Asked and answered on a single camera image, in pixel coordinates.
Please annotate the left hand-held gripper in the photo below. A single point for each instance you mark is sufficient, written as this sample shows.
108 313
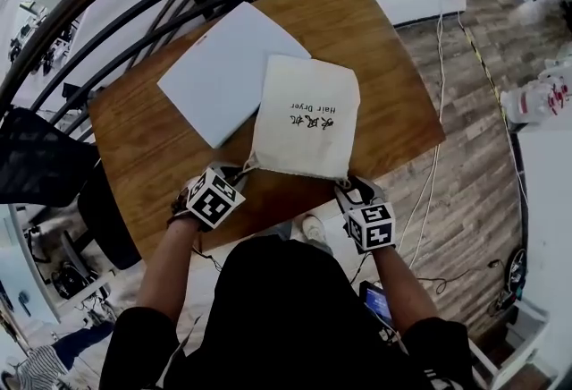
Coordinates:
212 200

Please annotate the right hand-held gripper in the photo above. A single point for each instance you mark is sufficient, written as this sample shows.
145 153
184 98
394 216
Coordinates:
373 229

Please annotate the person's right forearm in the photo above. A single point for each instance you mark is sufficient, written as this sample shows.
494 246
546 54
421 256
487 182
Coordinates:
402 290

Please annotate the person's left forearm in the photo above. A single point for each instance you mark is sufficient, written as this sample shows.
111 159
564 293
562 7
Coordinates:
165 272

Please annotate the person's left hand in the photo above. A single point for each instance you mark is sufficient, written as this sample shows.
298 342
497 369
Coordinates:
181 207

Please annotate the person's white shoe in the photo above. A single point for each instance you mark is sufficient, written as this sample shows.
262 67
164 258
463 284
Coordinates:
315 231

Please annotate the wooden table with black legs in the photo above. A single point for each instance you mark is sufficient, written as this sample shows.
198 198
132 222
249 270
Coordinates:
380 102

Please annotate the flat white box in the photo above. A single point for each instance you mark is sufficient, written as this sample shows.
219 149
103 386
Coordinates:
223 75

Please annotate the smartphone with blue screen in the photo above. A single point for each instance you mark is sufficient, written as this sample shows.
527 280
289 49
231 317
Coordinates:
377 303

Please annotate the person's black shirt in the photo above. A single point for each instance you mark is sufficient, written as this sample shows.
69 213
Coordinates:
286 316

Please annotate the black round device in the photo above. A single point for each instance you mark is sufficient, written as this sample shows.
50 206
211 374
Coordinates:
517 272

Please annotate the white table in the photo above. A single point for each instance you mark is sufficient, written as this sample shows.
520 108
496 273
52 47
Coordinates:
549 200

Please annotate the black backpack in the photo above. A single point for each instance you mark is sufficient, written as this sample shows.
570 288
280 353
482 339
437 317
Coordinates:
71 281

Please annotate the black mesh office chair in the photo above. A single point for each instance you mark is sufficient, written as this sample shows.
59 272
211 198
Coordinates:
40 155

